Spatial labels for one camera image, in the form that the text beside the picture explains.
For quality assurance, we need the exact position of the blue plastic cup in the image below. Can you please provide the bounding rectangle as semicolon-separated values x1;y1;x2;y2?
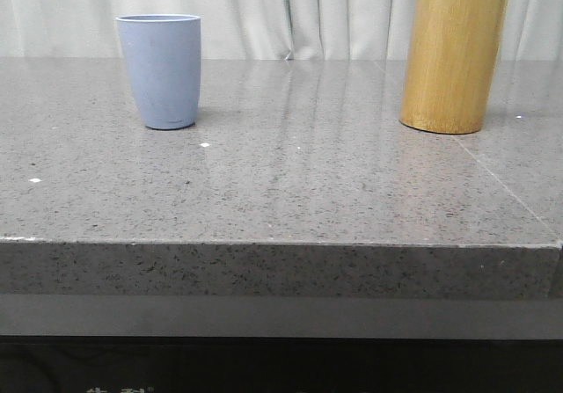
116;14;201;130

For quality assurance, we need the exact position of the white curtain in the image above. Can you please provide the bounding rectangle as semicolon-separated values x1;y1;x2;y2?
0;0;563;62

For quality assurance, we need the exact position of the bamboo chopstick holder cup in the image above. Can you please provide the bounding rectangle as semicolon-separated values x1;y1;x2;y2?
399;0;508;135

